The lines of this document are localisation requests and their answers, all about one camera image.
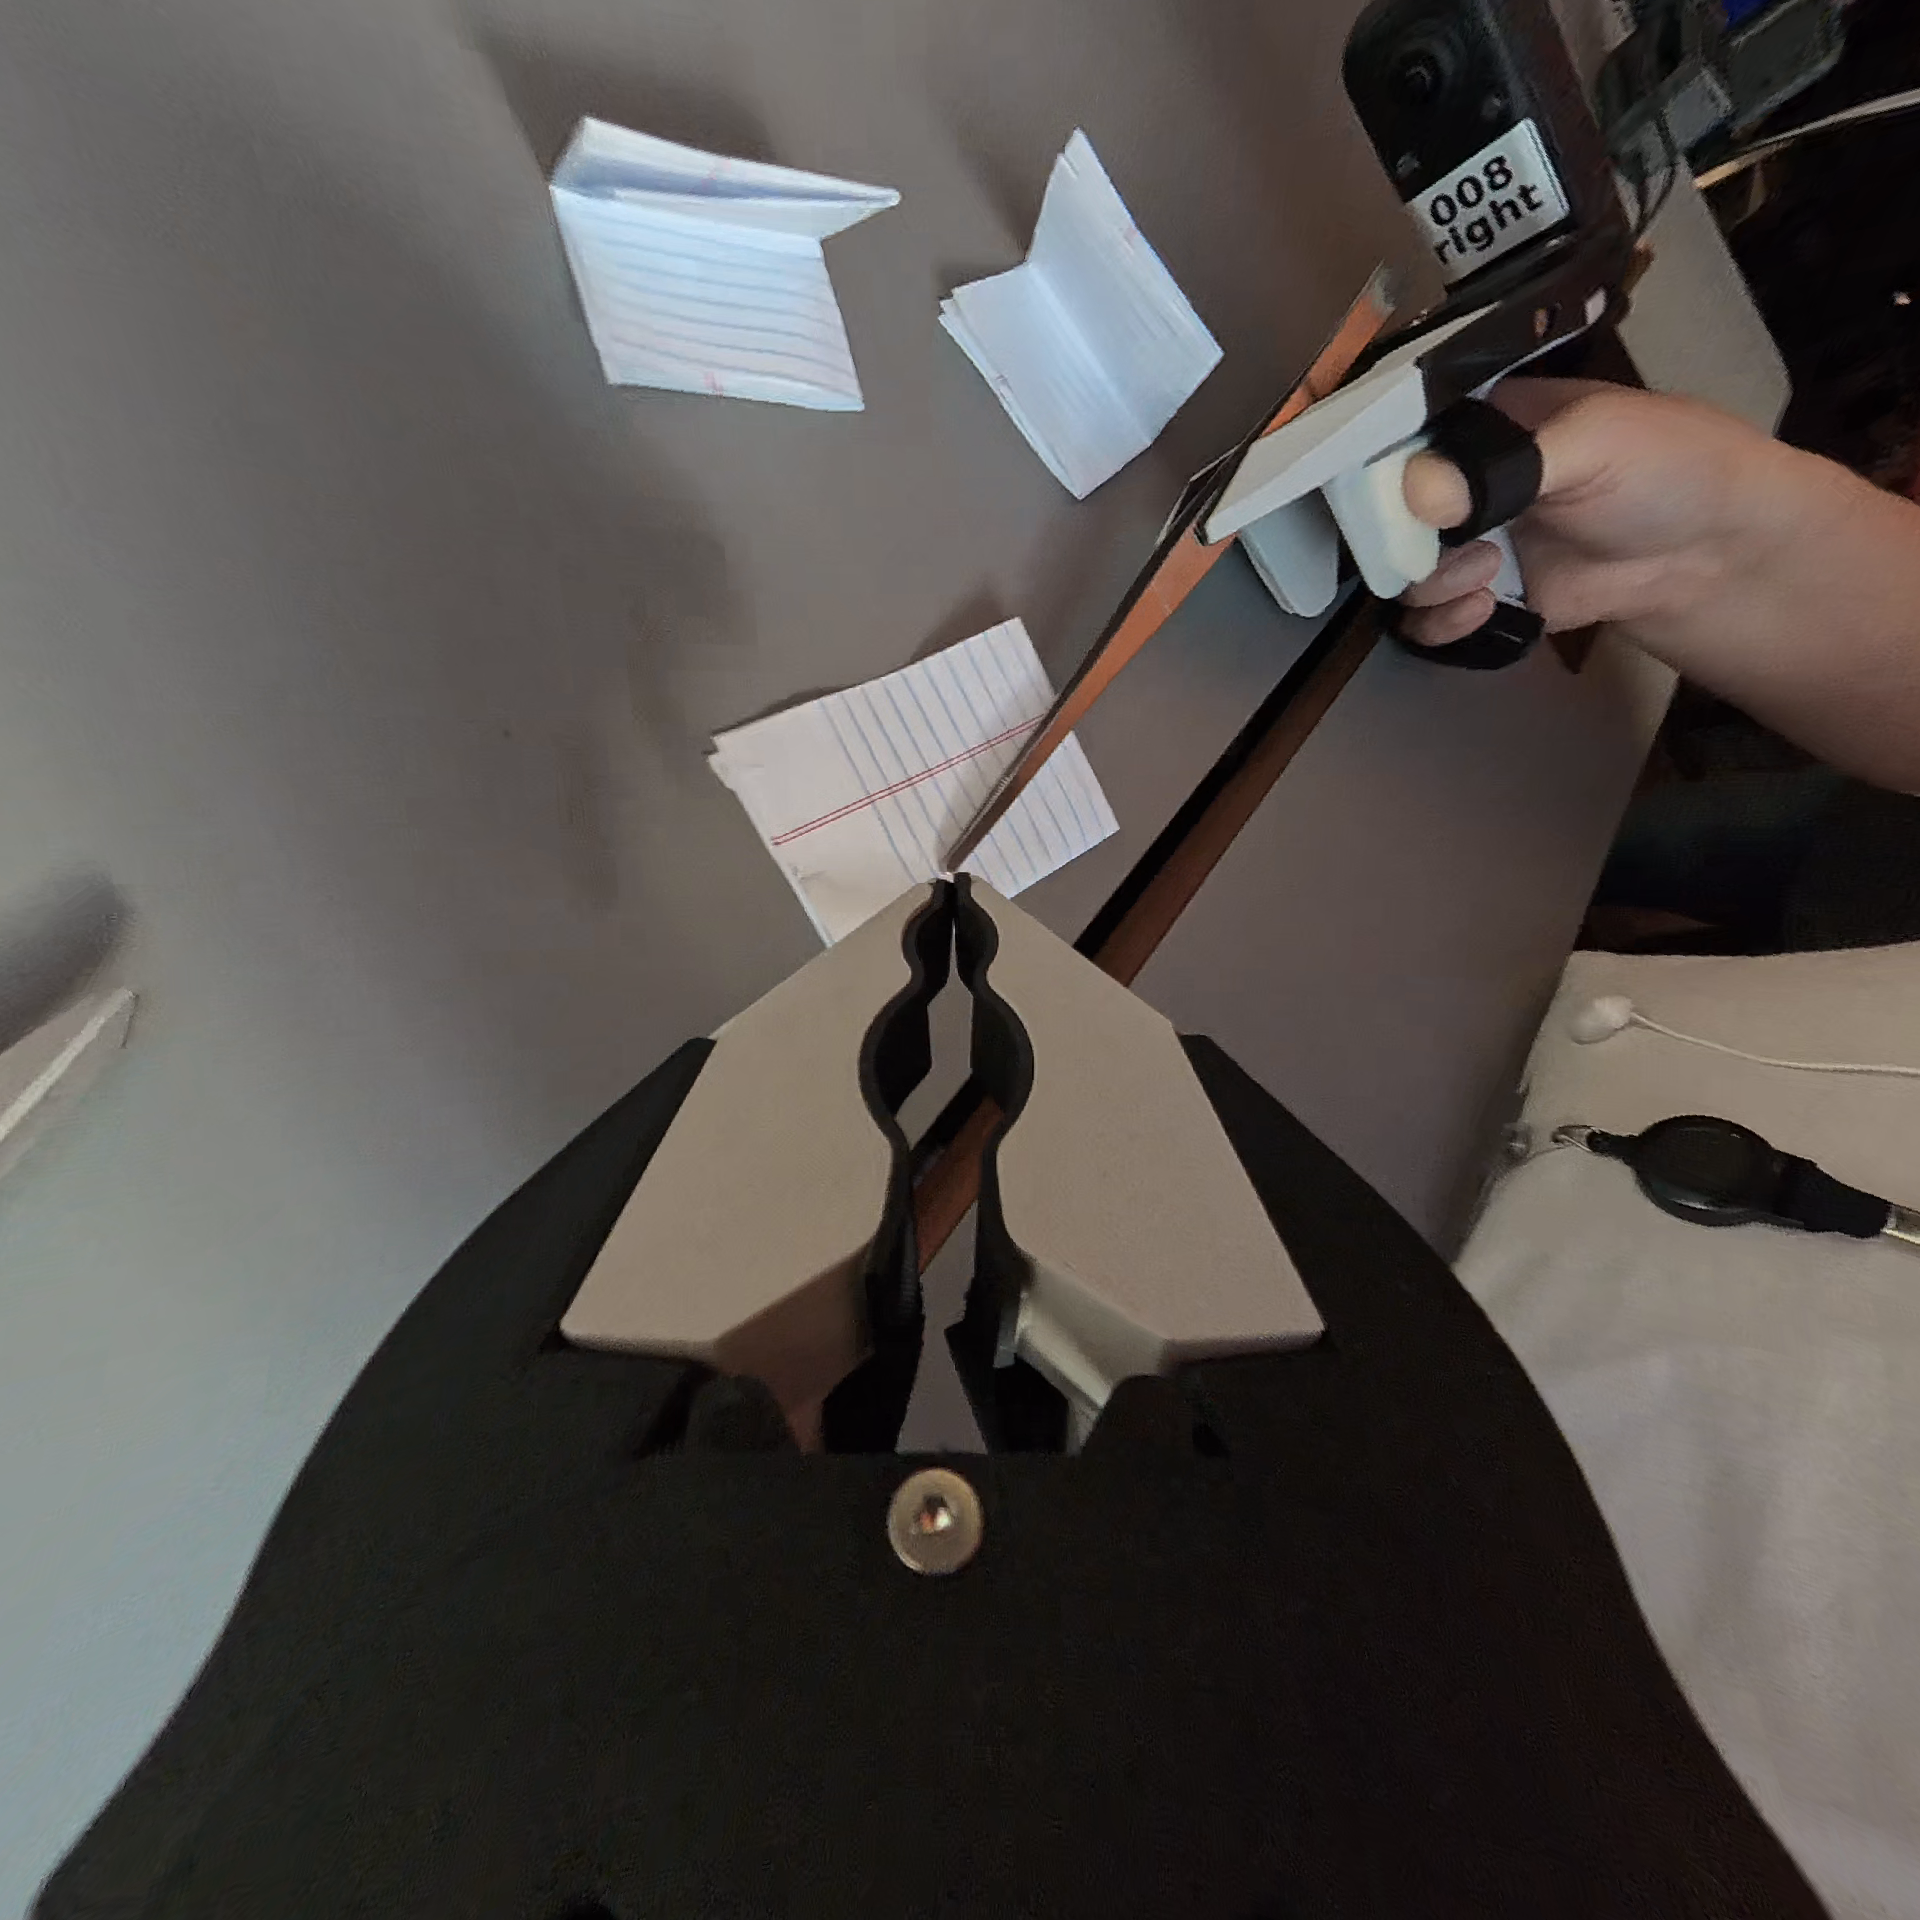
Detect black badge reel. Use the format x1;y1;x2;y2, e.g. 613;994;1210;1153
1552;1112;1802;1232

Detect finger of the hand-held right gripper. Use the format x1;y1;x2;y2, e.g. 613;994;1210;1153
1199;297;1601;547

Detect grey desk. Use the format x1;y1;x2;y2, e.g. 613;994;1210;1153
0;0;1614;1908
1115;157;1794;1263

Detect beige shirt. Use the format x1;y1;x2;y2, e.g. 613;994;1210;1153
1451;944;1920;1920

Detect white grid-creased folded paper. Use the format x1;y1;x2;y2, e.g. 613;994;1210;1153
545;116;901;413

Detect white drawstring cord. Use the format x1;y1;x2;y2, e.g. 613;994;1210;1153
1566;994;1920;1080

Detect person's right hand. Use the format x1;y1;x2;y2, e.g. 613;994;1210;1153
1394;374;1824;663

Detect metal tweezers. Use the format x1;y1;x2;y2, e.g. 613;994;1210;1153
941;263;1404;881

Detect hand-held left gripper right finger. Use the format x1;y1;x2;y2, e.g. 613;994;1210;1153
956;875;1327;1459

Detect lined paper sheet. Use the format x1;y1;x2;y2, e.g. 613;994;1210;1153
707;618;1119;948
935;126;1224;502

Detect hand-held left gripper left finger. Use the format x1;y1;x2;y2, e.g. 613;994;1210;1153
558;877;961;1459

